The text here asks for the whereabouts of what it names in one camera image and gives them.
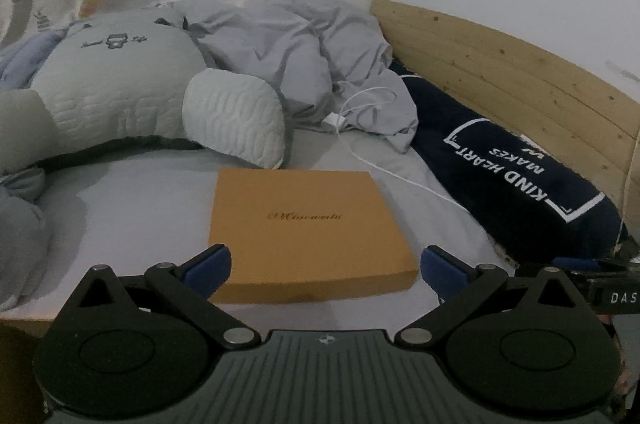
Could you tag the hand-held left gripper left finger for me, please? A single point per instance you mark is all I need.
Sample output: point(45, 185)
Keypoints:
point(207, 266)

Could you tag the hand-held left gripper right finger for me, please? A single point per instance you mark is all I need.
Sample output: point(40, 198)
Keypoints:
point(441, 266)

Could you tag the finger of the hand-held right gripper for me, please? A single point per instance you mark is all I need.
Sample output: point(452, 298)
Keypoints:
point(580, 265)

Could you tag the brown cardboard box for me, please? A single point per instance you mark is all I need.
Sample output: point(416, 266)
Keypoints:
point(310, 224)

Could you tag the grey bed sheet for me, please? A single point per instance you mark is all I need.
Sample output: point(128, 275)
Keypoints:
point(135, 209)

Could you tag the navy printed bolster pillow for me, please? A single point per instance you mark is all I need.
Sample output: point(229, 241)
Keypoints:
point(500, 169)

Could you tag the white charger plug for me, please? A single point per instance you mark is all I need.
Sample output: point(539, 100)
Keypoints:
point(336, 121)

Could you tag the grey wrinkled cloth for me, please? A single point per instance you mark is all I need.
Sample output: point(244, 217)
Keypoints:
point(22, 244)

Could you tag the wooden headboard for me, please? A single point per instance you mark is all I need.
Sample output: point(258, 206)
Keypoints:
point(525, 69)

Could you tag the grey quilted plush cushion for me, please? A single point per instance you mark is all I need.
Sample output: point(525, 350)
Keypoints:
point(115, 74)

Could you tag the grey crumpled duvet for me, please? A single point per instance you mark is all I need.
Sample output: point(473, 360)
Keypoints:
point(300, 44)

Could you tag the light blue cloth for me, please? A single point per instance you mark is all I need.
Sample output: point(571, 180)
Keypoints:
point(25, 59)

